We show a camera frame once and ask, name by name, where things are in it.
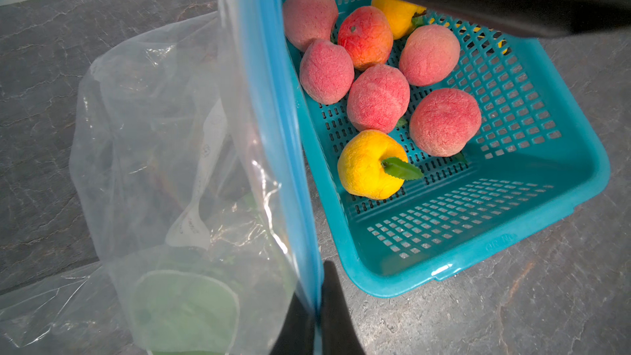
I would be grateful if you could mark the yellow peach with leaf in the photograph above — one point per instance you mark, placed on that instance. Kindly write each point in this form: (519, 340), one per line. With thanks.
(375, 166)

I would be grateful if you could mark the clear blue zipper bag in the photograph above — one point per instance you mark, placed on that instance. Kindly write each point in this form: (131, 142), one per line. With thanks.
(188, 165)

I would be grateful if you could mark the yellow peach at back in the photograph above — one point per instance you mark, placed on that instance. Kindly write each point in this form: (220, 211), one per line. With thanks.
(403, 17)

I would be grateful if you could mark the teal plastic perforated basket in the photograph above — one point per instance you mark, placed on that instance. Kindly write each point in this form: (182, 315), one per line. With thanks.
(533, 161)

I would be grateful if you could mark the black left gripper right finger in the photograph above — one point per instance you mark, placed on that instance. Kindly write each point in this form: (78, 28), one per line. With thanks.
(338, 334)

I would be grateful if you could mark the clear bag green cartoon print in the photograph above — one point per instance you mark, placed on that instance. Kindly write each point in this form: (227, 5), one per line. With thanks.
(74, 312)

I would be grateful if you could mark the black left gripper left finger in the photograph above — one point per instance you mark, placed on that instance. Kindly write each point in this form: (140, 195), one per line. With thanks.
(297, 335)

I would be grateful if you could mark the red orange peach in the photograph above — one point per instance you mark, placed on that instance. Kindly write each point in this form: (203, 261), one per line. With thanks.
(367, 37)

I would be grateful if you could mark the pink peach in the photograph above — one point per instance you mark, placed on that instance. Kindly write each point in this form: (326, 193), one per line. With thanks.
(444, 122)
(378, 99)
(308, 20)
(430, 54)
(326, 72)

